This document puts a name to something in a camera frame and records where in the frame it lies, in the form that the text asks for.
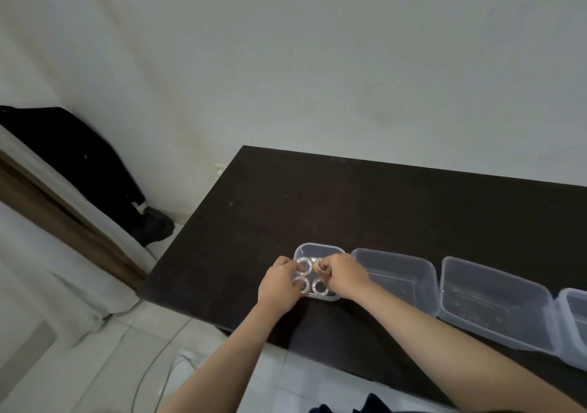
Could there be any black hanging garment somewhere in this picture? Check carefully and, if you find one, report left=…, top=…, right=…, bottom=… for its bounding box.
left=0, top=106, right=147, bottom=239

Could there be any clear rectangular plastic container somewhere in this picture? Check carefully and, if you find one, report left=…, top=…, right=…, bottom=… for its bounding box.
left=351, top=248, right=439, bottom=317
left=554, top=287, right=587, bottom=372
left=437, top=256, right=559, bottom=354

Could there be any small clear square container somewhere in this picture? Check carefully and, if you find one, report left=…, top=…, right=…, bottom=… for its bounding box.
left=293, top=242, right=346, bottom=302

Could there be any white floor cable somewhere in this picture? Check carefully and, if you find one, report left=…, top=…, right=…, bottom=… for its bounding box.
left=131, top=317, right=209, bottom=413

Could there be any person's left forearm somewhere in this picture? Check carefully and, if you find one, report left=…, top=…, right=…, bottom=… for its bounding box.
left=157, top=299, right=281, bottom=413

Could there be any person's right forearm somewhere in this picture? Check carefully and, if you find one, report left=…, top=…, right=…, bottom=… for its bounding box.
left=345, top=282, right=576, bottom=413

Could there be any person's right hand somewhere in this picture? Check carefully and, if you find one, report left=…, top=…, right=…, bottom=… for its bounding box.
left=318, top=253, right=373, bottom=302

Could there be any white bed sheet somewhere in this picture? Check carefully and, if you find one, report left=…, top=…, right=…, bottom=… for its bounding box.
left=0, top=201, right=142, bottom=335

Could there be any brown wooden bed frame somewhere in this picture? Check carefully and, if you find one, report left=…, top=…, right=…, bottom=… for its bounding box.
left=0, top=149, right=148, bottom=292

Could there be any black bag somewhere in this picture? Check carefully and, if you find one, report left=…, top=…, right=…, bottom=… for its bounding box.
left=132, top=206, right=175, bottom=247

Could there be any person's left hand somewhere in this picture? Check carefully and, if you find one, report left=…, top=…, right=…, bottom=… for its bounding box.
left=258, top=256, right=306, bottom=310

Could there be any white mattress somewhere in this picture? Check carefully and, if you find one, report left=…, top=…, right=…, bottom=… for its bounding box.
left=0, top=124, right=159, bottom=273

